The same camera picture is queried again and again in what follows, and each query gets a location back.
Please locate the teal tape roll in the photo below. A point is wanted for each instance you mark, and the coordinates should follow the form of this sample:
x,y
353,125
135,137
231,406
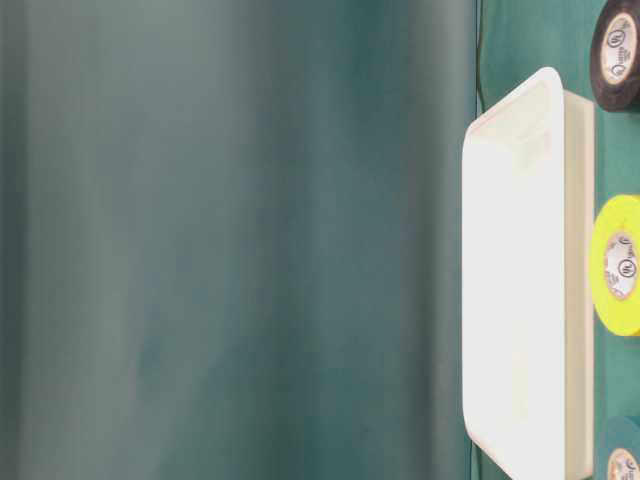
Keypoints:
x,y
618,450

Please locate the yellow tape roll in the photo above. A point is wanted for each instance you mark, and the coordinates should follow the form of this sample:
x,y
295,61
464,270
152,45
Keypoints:
x,y
614,265

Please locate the white plastic case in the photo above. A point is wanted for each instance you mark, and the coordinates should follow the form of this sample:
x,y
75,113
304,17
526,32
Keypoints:
x,y
527,318

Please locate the black tape roll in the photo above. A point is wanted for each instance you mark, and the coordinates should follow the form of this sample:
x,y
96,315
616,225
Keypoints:
x,y
614,57

